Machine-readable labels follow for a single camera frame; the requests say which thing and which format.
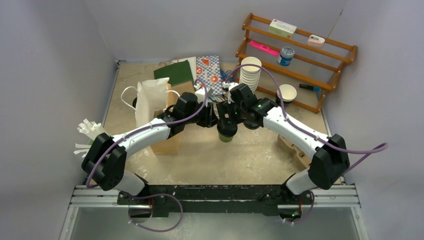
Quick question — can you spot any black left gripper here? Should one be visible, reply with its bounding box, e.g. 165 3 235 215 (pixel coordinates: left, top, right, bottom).
183 99 219 128

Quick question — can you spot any single black cup lid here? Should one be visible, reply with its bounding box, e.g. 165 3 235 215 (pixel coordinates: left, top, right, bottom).
217 124 238 138

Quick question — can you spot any brown kraft paper bag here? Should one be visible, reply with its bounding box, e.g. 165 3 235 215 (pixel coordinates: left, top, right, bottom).
120 77 183 155

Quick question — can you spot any green paper coffee cup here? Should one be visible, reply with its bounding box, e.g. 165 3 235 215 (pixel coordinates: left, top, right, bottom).
218 134 233 143

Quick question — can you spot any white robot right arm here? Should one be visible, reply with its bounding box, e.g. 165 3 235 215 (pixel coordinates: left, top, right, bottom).
217 82 350 204

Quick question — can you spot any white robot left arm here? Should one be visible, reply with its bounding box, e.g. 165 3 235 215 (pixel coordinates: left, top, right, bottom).
81 92 219 205

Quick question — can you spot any white paper cup stack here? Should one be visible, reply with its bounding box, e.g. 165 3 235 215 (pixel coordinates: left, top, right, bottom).
239 56 262 92

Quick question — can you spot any blue checkered paper bag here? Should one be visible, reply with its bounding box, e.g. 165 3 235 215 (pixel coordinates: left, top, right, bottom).
196 55 225 97

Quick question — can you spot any green paper bag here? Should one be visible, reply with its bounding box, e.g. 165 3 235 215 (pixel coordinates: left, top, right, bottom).
153 60 194 87

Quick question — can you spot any black cup with white cup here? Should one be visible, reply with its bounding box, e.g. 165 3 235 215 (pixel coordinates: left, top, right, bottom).
276 84 297 107

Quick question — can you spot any pink highlighter pen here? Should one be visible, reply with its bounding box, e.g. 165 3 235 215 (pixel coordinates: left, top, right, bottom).
249 40 280 57

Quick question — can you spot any blue lidded jar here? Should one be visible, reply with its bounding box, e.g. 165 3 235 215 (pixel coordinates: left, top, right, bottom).
277 46 295 66

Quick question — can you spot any wooden shelf rack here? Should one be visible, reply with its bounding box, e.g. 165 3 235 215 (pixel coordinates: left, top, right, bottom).
235 13 358 114

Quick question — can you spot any black blue marker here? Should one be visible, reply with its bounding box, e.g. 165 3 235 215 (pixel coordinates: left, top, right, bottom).
299 83 321 92

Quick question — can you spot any white green box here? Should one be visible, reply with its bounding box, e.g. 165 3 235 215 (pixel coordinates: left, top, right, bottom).
268 19 297 39

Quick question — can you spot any pink white tape dispenser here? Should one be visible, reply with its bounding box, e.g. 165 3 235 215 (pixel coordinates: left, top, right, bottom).
307 34 326 48

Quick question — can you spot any green cup of stirrers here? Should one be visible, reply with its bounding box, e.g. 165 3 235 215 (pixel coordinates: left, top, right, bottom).
73 119 110 158

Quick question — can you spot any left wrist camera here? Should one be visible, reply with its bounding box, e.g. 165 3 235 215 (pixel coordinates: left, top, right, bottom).
194 83 209 105

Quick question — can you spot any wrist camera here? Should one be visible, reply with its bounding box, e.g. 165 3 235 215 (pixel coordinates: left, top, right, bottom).
194 83 209 105
222 82 239 104

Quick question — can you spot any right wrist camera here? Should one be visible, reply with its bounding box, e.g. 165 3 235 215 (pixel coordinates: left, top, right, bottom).
222 82 239 104

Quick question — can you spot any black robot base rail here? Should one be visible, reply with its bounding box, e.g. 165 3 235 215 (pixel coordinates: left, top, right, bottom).
115 172 316 219

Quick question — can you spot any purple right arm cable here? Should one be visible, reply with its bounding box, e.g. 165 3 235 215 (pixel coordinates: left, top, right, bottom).
223 63 389 173

